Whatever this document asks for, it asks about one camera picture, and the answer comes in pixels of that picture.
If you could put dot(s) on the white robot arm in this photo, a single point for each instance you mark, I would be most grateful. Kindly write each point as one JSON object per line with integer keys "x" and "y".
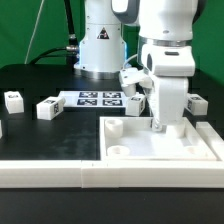
{"x": 166, "y": 23}

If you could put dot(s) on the white L-shaped obstacle fence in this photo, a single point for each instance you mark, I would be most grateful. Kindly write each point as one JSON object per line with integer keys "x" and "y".
{"x": 60, "y": 153}

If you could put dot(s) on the white fiducial marker sheet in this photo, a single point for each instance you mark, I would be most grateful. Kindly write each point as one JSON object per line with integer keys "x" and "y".
{"x": 97, "y": 99}

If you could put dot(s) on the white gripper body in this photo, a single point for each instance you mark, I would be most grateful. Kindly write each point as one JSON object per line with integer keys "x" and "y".
{"x": 169, "y": 69}

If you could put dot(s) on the white square tabletop with sockets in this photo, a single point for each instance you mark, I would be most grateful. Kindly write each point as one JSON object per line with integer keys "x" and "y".
{"x": 132, "y": 138}

